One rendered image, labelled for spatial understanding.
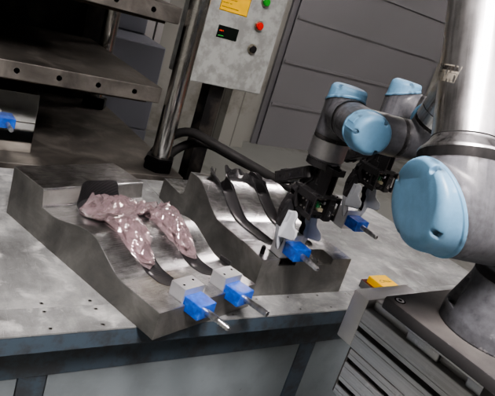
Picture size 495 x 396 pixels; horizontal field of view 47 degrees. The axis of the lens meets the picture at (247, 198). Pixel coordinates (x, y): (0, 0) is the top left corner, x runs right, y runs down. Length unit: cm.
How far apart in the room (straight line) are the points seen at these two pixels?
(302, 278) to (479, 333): 55
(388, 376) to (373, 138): 39
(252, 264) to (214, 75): 92
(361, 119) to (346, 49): 553
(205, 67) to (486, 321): 138
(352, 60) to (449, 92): 587
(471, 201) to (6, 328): 70
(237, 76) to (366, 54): 480
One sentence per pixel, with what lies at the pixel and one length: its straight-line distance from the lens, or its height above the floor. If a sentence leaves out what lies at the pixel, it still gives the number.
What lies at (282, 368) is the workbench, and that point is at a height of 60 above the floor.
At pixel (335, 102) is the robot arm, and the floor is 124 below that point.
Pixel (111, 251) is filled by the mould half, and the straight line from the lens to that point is 108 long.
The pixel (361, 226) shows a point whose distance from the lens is 147.
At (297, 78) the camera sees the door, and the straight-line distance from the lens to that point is 618.
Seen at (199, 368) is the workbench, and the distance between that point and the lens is 126.
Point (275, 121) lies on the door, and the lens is 617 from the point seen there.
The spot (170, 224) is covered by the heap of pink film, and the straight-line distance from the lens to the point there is 118.
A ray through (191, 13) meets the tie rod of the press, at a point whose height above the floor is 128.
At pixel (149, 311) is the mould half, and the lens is 100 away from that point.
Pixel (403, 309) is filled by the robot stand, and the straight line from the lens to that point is 85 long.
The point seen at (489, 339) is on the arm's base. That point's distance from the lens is 83.
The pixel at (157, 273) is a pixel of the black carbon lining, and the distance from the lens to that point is 110.
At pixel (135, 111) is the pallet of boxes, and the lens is 370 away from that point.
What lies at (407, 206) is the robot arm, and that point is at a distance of 74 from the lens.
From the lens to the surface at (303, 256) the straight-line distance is 119.
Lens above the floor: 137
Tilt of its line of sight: 18 degrees down
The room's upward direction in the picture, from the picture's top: 18 degrees clockwise
